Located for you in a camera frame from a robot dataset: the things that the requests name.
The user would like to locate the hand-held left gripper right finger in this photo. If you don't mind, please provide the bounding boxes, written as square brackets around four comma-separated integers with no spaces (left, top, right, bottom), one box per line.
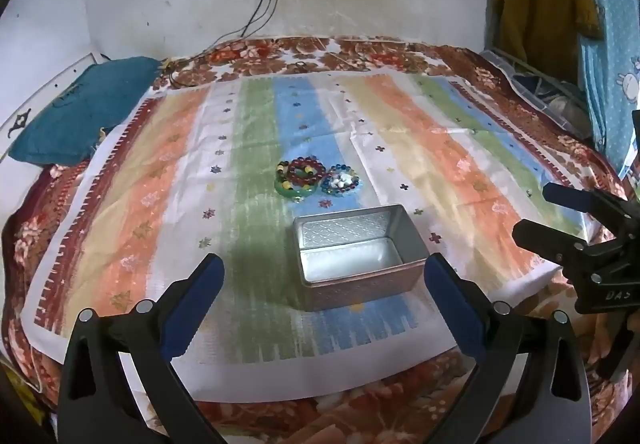
[423,253,591,444]

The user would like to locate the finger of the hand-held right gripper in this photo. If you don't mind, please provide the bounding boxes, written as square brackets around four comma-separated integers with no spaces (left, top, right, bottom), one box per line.
[511,219,593,271]
[542,181,636,227]

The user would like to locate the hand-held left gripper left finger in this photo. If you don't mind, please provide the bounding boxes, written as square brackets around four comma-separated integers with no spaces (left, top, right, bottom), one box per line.
[58,252,226,444]

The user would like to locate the embossed metal tin box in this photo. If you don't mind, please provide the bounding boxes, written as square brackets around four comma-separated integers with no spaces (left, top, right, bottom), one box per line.
[292,204,430,312]

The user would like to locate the green jade bangle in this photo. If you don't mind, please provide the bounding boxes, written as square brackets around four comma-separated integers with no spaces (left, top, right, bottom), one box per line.
[272,171,326,200]

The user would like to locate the blue patterned cloth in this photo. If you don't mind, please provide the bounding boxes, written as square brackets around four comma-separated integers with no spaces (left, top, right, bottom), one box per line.
[569,0,640,181]

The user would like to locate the striped pastel cloth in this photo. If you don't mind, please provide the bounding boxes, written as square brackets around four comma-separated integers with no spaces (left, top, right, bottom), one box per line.
[22,71,596,395]

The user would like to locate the teal pillow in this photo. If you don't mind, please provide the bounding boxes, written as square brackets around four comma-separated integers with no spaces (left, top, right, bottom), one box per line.
[7,56,161,167]

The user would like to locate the brown floral blanket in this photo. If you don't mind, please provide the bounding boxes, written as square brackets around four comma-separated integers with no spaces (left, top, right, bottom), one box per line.
[0,35,640,444]

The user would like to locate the multicoloured bead bracelet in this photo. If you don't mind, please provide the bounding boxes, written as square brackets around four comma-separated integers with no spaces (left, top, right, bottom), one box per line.
[320,164,362,195]

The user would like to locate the red bead bracelet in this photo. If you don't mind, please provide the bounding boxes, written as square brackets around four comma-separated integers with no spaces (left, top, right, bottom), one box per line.
[286,158,327,186]

